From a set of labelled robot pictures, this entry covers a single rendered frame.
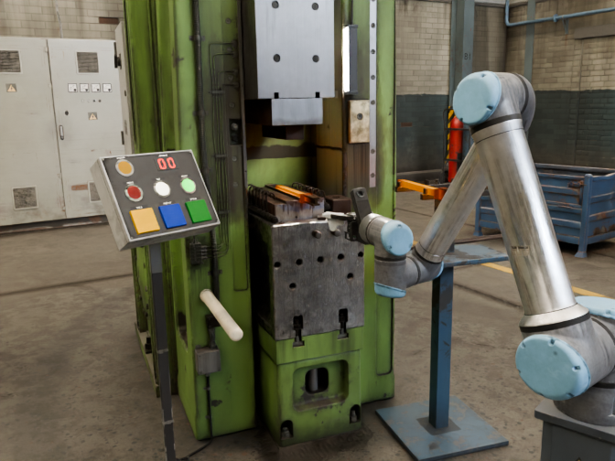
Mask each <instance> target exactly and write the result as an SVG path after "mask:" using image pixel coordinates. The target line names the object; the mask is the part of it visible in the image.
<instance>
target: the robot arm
mask: <svg viewBox="0 0 615 461"><path fill-rule="evenodd" d="M453 109H454V113H455V114H456V116H457V118H458V119H459V120H460V121H462V122H463V123H464V124H466V125H468V126H469V130H470V134H471V137H472V138H473V139H474V143H473V145H472V147H471V149H470V150H469V152H468V154H467V156H466V157H465V159H464V161H463V163H462V165H461V166H460V168H459V171H458V173H457V174H456V175H455V177H454V179H453V181H452V182H451V184H450V186H449V188H448V190H447V192H446V194H445V196H444V197H443V198H442V200H441V202H440V204H439V205H438V207H437V210H436V212H435V213H434V215H433V217H432V219H431V221H429V223H428V225H427V227H426V229H425V231H424V233H423V235H422V236H421V238H420V240H419V242H418V243H417V244H416V245H415V248H414V249H413V251H412V252H411V254H410V255H406V253H407V252H409V250H410V249H411V247H412V245H413V239H414V238H413V233H412V232H411V230H410V228H409V227H408V226H406V225H405V224H403V223H402V222H401V221H399V220H392V219H389V218H386V217H384V216H381V215H378V214H373V212H372V210H371V206H370V202H369V199H368V196H367V192H366V188H354V189H353V190H352V191H351V200H352V204H353V207H354V211H355V212H350V213H347V215H345V214H344V213H335V212H325V213H323V214H322V217H325V218H327V219H328V222H329V229H330V230H331V231H335V230H336V229H337V227H338V226H342V225H344V224H345V220H346V221H347V222H348V226H347V231H345V239H347V240H349V241H358V242H360V243H363V244H365V245H368V244H371V245H373V246H374V282H373V283H374V291H375V293H376V294H378V295H380V296H383V297H389V298H400V297H404V296H405V294H406V288H409V287H411V286H413V285H416V284H421V283H424V282H429V281H432V280H434V279H435V278H437V277H439V276H440V274H441V273H442V270H443V260H444V256H445V255H446V253H447V251H448V249H449V247H450V246H451V244H452V242H453V241H454V240H455V238H456V237H457V235H458V233H459V231H460V229H461V228H462V226H463V224H464V223H465V221H466V219H467V218H468V216H469V214H470V213H471V211H472V210H473V208H474V206H475V205H476V203H477V202H478V200H479V198H480V196H481V194H482V193H483V191H484V189H485V188H486V187H487V186H488V190H489V192H490V196H491V201H492V205H493V207H494V211H495V214H496V217H497V221H498V223H499V227H500V230H501V233H502V238H503V242H504V245H505V248H506V251H507V254H508V258H509V261H510V264H511V267H512V273H513V276H514V279H515V282H516V285H517V289H518V292H519V295H520V298H521V301H522V305H523V310H524V315H523V317H522V319H521V320H520V322H519V327H520V330H521V333H522V336H523V341H522V342H521V344H520V345H519V347H518V349H517V351H516V355H515V363H516V368H517V369H518V370H519V375H520V376H521V378H522V380H523V381H524V383H525V384H526V385H527V386H528V387H529V388H530V389H531V390H532V391H534V392H535V393H537V394H539V395H542V396H544V397H545V398H547V399H550V400H553V402H554V405H555V406H556V408H557V409H558V410H559V411H561V412H562V413H564V414H565V415H567V416H569V417H571V418H573V419H576V420H578V421H580V422H583V423H590V424H595V425H600V426H615V300H614V299H609V298H604V297H597V296H578V297H574V293H573V290H572V287H571V283H570V281H569V278H568V274H567V271H566V266H565V263H564V260H563V256H562V253H561V251H560V248H559V244H558V241H557V238H556V233H555V230H554V226H553V223H552V221H551V217H550V214H549V211H548V207H547V205H546V202H545V196H544V193H543V190H542V187H541V184H540V181H539V177H538V175H537V172H536V168H535V165H534V160H533V157H532V154H531V150H530V147H529V145H528V142H527V138H526V135H525V134H526V132H527V130H528V129H529V127H530V125H531V123H532V120H533V118H534V111H535V95H534V89H533V87H532V85H531V83H530V82H529V81H528V80H527V79H526V78H525V77H523V76H522V75H520V74H517V73H513V72H491V71H482V72H475V73H472V74H470V75H469V76H467V77H466V78H464V79H463V80H462V81H461V82H460V84H459V85H458V87H457V89H456V91H455V93H454V97H453ZM347 233H348V234H349V237H350V238H347ZM353 238H355V240H354V239H353Z"/></svg>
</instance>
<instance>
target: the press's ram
mask: <svg viewBox="0 0 615 461"><path fill-rule="evenodd" d="M241 23H242V46H243V90H244V99H245V100H262V99H303V98H334V97H335V95H334V0H241Z"/></svg>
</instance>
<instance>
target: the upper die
mask: <svg viewBox="0 0 615 461"><path fill-rule="evenodd" d="M244 112H245V123H250V124H261V125H299V124H323V111H322V98H303V99H262V100H244Z"/></svg>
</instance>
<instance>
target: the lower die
mask: <svg viewBox="0 0 615 461"><path fill-rule="evenodd" d="M269 185H278V184H268V185H264V187H261V188H262V189H265V190H266V191H270V192H273V193H274V194H275V199H274V196H273V195H272V197H271V198H270V194H269V195H268V196H267V209H268V212H269V213H270V214H272V215H274V216H276V217H277V218H278V221H287V220H305V219H315V218H316V217H317V215H322V214H323V213H324V198H323V197H319V196H317V195H315V194H313V195H314V196H317V197H319V199H318V203H319V204H320V206H311V205H309V204H307V203H300V197H299V196H296V195H293V194H291V193H288V192H286V191H284V190H281V189H279V188H274V187H272V186H269ZM278 186H280V185H278ZM282 186H285V187H288V188H292V189H295V190H297V191H300V192H303V193H309V192H306V191H303V190H301V189H298V188H293V187H290V186H289V185H282ZM265 196H266V192H265V193H264V210H266V206H265ZM295 216H297V219H296V218H295Z"/></svg>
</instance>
